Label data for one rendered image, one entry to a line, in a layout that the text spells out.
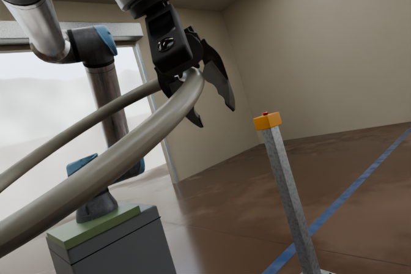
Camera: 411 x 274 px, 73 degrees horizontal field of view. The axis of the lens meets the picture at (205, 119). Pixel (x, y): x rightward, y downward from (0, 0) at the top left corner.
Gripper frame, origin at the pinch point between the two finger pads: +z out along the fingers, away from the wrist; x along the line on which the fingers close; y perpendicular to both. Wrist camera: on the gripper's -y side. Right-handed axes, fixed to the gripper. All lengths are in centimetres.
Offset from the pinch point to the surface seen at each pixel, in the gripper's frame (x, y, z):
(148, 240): 61, 53, 55
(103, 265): 73, 40, 47
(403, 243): -53, 100, 175
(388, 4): -315, 512, 138
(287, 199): 1, 100, 104
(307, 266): 9, 85, 144
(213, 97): 67, 652, 175
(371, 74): -247, 511, 250
